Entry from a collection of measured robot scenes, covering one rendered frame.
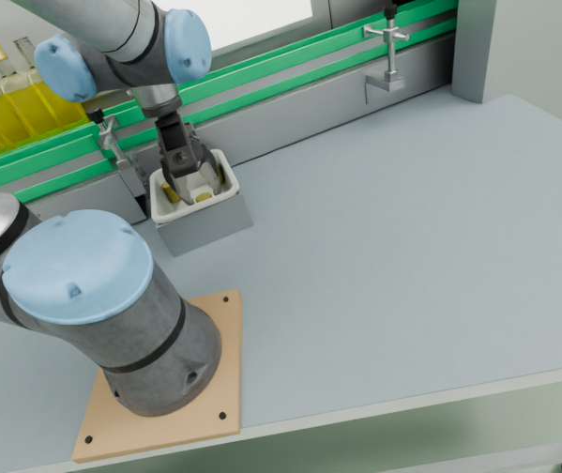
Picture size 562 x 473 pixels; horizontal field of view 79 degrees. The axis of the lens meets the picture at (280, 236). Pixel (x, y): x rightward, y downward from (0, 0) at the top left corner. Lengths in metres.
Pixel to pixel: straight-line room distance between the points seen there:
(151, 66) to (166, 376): 0.35
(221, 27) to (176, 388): 0.86
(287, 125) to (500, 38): 0.51
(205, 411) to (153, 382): 0.07
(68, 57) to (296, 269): 0.42
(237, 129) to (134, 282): 0.61
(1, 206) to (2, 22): 0.66
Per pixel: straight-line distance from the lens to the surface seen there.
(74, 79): 0.53
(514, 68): 1.06
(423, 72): 1.10
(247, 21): 1.05
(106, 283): 0.34
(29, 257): 0.38
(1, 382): 0.73
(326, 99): 0.95
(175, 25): 0.44
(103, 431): 0.53
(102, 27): 0.41
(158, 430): 0.49
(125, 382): 0.45
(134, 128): 0.90
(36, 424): 0.63
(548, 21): 1.09
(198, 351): 0.45
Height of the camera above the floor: 1.16
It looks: 39 degrees down
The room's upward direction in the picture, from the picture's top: 18 degrees counter-clockwise
